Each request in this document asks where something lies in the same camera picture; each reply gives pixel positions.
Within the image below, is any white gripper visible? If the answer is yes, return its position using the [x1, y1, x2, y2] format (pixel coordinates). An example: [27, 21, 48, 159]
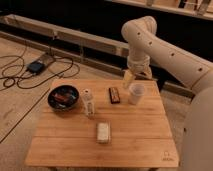
[123, 55, 152, 89]

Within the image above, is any white paper cup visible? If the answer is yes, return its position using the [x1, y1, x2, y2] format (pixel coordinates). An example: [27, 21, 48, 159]
[129, 83, 145, 105]

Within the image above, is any blue power adapter box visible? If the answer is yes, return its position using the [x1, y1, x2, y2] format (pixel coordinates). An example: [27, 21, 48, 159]
[27, 61, 45, 74]

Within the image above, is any white wrapped snack packet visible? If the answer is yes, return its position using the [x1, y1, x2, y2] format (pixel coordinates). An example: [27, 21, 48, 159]
[97, 123, 110, 143]

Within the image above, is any wooden folding table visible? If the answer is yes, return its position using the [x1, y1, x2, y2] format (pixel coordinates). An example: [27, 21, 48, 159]
[26, 79, 179, 168]

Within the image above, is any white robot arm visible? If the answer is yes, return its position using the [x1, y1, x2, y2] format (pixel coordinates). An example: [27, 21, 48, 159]
[121, 16, 213, 171]

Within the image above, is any dark bowl with snacks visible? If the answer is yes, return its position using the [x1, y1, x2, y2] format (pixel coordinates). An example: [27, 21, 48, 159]
[47, 85, 79, 111]

